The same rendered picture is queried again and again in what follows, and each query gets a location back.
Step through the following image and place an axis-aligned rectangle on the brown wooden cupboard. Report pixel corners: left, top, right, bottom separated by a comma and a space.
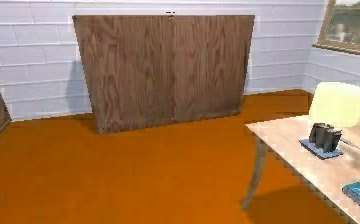
72, 13, 256, 135

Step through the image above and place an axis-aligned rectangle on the pale wooden table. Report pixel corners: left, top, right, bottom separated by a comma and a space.
241, 107, 360, 224

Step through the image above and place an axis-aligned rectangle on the cream shade table lamp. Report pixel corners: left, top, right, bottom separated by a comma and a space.
299, 81, 360, 160

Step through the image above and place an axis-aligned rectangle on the thin grey pen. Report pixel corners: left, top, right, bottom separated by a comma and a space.
340, 138, 360, 154

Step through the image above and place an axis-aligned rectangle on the wooden framed window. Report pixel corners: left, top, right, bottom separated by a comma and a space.
312, 0, 360, 58

